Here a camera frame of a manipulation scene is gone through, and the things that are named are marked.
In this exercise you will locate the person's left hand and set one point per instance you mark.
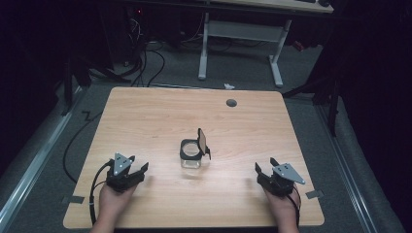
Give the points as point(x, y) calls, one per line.
point(111, 200)

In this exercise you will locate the hinged wooden jar lid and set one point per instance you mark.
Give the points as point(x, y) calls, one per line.
point(203, 144)

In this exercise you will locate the person's right hand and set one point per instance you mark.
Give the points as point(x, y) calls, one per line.
point(284, 207)

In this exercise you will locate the white frame desk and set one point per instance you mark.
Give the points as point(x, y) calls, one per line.
point(256, 35)

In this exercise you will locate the black metal stand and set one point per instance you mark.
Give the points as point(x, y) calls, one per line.
point(73, 81)
point(324, 93)

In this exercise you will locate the grey tape strip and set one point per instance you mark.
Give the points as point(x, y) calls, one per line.
point(75, 199)
point(314, 194)

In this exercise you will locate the clear glass jar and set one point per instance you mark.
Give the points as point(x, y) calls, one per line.
point(190, 156)

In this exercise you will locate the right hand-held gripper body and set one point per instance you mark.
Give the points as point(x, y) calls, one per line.
point(281, 179)

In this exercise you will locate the aluminium floor rail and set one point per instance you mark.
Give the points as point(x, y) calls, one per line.
point(348, 174)
point(32, 168)

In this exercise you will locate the white crumpled paper scrap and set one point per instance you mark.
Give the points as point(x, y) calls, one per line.
point(229, 86)

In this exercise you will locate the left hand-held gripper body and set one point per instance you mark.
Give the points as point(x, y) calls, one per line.
point(121, 176)

